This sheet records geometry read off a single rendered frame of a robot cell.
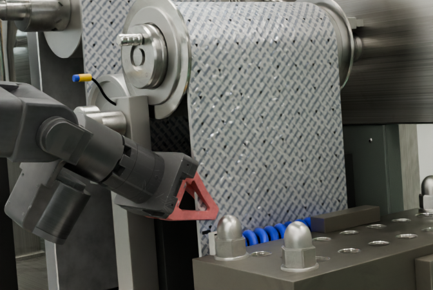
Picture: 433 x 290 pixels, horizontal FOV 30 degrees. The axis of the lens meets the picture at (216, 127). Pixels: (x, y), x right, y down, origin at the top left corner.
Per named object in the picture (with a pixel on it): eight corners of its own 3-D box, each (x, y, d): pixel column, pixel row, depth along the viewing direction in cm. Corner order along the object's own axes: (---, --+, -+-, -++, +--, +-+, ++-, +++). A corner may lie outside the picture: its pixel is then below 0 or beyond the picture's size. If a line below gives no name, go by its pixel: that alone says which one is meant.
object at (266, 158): (199, 262, 91) (187, 99, 90) (346, 229, 105) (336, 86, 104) (202, 263, 91) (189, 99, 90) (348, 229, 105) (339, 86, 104)
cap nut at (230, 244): (207, 258, 85) (203, 215, 85) (234, 251, 87) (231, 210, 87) (228, 262, 82) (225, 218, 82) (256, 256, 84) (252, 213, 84)
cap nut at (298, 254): (272, 269, 78) (269, 222, 78) (300, 261, 80) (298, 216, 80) (298, 274, 75) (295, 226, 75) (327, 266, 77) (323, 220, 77)
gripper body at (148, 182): (175, 217, 83) (118, 189, 79) (125, 209, 91) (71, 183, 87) (198, 160, 85) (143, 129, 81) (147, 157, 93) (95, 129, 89)
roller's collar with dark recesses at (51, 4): (13, 34, 114) (9, -12, 113) (53, 33, 117) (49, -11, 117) (32, 29, 109) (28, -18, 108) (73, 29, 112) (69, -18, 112)
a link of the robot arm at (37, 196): (56, 115, 73) (8, 85, 78) (-8, 227, 72) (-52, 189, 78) (140, 158, 82) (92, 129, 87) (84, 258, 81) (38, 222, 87)
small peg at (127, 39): (115, 44, 91) (116, 31, 91) (136, 43, 93) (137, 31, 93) (120, 48, 90) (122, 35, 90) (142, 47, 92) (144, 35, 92)
